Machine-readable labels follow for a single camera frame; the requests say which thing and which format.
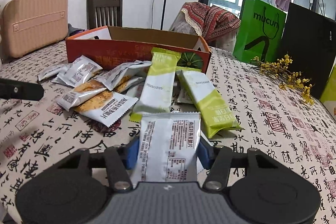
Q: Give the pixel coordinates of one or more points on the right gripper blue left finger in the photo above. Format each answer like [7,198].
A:
[77,188]

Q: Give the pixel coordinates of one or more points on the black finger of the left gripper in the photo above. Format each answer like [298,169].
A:
[12,89]

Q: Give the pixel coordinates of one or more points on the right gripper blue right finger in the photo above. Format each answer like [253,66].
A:
[257,188]

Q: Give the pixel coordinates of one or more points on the white cracker snack packet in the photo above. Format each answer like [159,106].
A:
[167,148]

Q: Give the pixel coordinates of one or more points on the green white bar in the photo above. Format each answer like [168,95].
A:
[215,112]
[158,87]

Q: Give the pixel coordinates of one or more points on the cracker packet with biscuit picture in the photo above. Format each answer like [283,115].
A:
[106,107]

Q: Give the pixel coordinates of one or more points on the silver snack packet far left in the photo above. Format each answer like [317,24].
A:
[79,72]

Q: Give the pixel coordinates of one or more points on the pink vanity suitcase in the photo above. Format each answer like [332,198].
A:
[28,25]

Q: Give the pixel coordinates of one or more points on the silver cracker packet middle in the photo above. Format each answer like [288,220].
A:
[122,73]

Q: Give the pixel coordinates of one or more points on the grey purple folded cloth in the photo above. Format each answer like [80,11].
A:
[73,30]

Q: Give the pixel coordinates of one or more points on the orange cardboard box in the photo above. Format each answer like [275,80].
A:
[111,46]

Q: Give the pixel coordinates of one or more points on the yellow dried flower sprig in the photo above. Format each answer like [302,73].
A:
[284,78]

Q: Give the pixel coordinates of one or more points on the dark wooden chair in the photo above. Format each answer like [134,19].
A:
[104,13]

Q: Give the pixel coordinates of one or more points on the red patterned draped cloth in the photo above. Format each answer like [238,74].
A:
[210,22]

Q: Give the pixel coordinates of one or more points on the chair under draped cloth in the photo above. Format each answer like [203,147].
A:
[183,24]

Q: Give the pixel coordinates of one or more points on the yellow green bag at edge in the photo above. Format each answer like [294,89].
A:
[328,98]

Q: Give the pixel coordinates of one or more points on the green mucun paper bag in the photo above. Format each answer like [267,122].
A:
[260,32]

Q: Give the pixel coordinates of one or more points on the black paper bag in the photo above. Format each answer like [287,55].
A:
[309,39]

